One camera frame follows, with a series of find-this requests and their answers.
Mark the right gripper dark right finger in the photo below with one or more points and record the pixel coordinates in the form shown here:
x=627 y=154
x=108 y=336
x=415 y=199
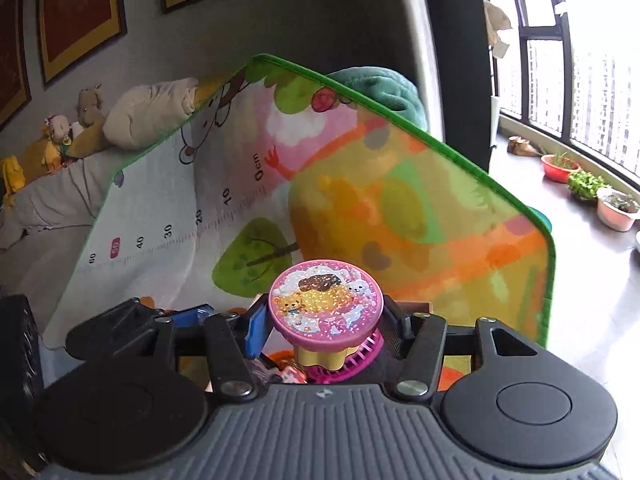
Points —
x=417 y=341

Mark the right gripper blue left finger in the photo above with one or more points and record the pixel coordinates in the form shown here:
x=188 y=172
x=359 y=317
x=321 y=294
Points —
x=232 y=341

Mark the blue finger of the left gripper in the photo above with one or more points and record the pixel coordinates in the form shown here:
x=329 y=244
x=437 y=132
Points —
x=190 y=317

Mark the pink plastic mesh basket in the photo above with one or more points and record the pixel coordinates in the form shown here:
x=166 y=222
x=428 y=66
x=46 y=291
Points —
x=354 y=364

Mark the pink glitter lid toy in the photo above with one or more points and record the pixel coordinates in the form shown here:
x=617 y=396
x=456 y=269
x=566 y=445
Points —
x=326 y=309

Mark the orange plastic toy bowl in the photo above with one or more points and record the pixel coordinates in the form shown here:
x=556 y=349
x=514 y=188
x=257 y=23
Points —
x=283 y=359

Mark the pink cardboard box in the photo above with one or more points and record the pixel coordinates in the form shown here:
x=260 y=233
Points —
x=415 y=306

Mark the grey sofa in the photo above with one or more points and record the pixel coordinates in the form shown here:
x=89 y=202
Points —
x=41 y=234

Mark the colourful cartoon play mat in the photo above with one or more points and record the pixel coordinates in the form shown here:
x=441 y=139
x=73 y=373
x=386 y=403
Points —
x=282 y=165

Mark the yellow plush toy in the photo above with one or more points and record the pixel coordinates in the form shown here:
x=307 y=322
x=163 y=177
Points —
x=13 y=179

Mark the yellow long pillow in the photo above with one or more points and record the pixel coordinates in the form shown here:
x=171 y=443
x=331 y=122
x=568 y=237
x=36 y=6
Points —
x=86 y=141

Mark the beige rolled cushion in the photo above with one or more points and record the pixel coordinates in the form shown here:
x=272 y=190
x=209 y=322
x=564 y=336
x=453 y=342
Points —
x=145 y=114

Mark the small doll plush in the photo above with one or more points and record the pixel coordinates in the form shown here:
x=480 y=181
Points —
x=59 y=133

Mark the red flower pot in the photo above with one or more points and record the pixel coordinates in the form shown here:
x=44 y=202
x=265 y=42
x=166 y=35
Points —
x=558 y=168

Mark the brown plush animal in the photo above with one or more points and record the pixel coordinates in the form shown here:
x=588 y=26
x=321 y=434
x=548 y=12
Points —
x=89 y=106

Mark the pink flower pot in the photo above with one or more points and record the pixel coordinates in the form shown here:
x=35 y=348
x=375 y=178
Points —
x=616 y=210

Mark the green cushion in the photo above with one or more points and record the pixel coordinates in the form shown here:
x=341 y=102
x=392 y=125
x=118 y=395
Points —
x=387 y=88

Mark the framed red yellow picture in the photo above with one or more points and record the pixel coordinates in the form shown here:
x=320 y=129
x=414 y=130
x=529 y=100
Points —
x=71 y=30

